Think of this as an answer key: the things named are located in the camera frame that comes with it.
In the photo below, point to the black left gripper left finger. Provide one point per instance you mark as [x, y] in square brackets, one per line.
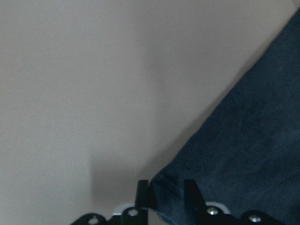
[142, 191]

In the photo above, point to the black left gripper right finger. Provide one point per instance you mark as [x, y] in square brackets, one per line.
[193, 199]

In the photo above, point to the black t-shirt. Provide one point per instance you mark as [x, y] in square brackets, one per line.
[246, 155]

